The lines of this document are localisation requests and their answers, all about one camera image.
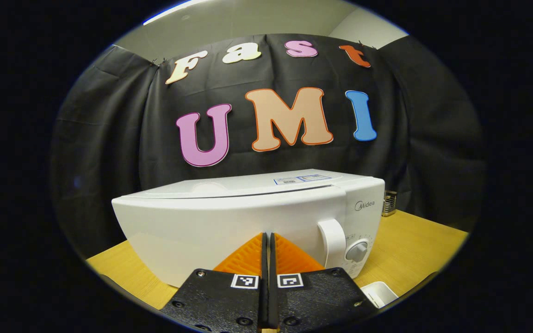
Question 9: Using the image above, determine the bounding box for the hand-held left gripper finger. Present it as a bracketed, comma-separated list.
[269, 232, 380, 333]
[160, 232, 267, 333]

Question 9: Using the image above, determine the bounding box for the white microwave oven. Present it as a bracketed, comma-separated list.
[112, 169, 386, 288]

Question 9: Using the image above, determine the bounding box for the small white rectangular tray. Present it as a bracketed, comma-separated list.
[360, 281, 399, 309]

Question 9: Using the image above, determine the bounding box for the black backdrop cloth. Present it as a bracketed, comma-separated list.
[50, 33, 487, 259]

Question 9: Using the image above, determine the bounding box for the wire mesh holder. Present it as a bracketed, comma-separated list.
[381, 190, 399, 218]

